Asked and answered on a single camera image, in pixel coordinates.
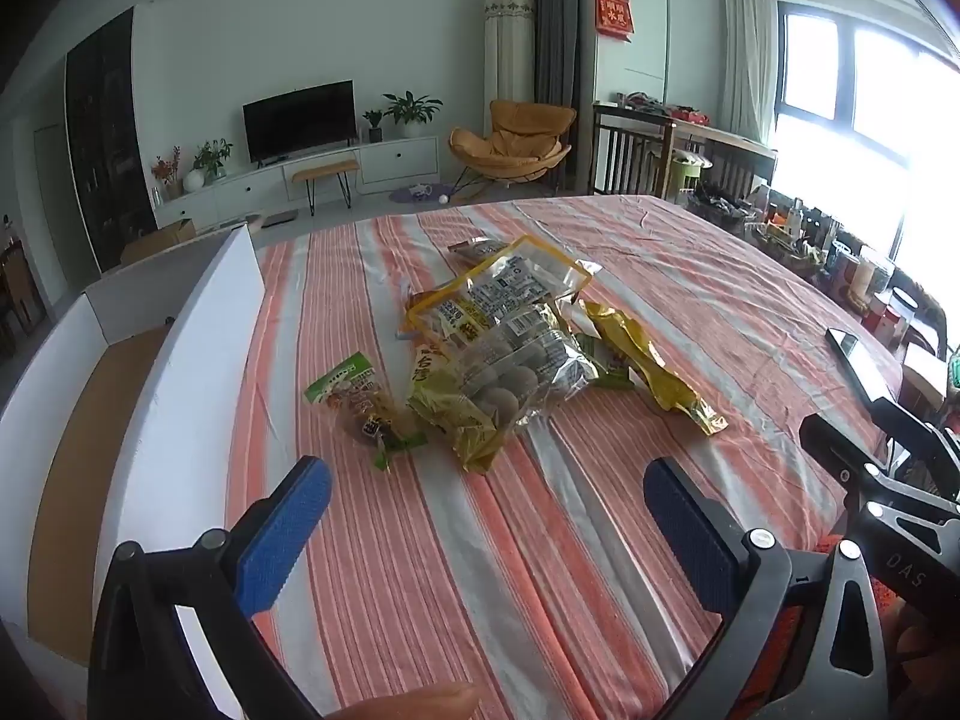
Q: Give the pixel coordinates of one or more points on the green bin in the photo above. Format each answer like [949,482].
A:
[684,174]

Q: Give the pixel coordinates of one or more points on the small potted plant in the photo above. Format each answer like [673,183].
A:
[373,124]

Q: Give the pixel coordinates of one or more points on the black glass cabinet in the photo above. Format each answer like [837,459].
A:
[105,142]

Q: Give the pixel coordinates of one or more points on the green brown snack packet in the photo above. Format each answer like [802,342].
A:
[352,390]

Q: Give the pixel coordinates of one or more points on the wooden bench with metal legs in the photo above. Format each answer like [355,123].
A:
[324,169]

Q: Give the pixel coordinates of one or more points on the small brown cardboard box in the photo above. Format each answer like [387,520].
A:
[161,236]

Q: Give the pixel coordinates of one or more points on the pale yellow rice cracker packet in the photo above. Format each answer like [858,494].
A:
[450,420]

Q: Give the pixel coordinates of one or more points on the row of jars and bottles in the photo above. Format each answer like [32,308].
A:
[847,262]

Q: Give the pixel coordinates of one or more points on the large potted plant white pot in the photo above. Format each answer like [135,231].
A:
[411,109]

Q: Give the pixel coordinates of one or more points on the dark brown snack packet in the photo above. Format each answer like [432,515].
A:
[472,247]

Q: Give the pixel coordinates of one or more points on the red flowers in vase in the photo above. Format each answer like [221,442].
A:
[166,169]

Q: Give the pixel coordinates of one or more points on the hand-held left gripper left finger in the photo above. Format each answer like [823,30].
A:
[285,532]

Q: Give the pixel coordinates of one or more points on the white curtain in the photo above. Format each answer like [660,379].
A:
[750,52]

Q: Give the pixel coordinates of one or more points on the dark wooden table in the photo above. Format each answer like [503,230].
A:
[630,150]

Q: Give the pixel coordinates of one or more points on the orange striped tablecloth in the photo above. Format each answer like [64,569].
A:
[450,577]

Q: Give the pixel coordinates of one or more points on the black television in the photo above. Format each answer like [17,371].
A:
[300,120]

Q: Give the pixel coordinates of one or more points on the window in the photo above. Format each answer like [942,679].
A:
[862,112]

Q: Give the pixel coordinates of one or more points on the clear bag of brown balls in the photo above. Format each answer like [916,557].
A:
[510,379]

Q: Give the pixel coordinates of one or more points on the gold snack packet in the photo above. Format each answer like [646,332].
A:
[645,367]

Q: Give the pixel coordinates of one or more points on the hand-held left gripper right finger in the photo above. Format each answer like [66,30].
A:
[690,532]

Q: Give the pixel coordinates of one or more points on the standing air conditioner with cover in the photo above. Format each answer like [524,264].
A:
[510,60]

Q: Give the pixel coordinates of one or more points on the white door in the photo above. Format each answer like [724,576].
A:
[56,202]

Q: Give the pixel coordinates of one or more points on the grey curtain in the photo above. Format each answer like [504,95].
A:
[551,52]

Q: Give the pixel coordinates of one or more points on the person's right hand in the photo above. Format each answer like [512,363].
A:
[926,660]

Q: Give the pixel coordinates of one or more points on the white cardboard box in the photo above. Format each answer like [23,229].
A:
[187,405]

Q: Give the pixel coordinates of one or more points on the green plant in white vase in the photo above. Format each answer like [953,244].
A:
[210,161]

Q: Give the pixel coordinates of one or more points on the orange lounge chair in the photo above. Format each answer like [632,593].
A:
[517,135]

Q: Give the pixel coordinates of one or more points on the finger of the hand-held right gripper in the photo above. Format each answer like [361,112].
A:
[829,442]
[911,424]

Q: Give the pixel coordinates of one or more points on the white television cabinet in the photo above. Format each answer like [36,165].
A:
[390,157]

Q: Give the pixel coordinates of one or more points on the yellow-edged clear peanut bag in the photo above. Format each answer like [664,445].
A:
[495,292]

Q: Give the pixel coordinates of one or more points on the person's left hand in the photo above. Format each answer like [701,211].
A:
[420,703]

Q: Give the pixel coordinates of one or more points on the red wall hanging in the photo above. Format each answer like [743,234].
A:
[615,13]

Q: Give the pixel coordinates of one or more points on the purple floor mat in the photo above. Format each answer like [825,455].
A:
[412,195]

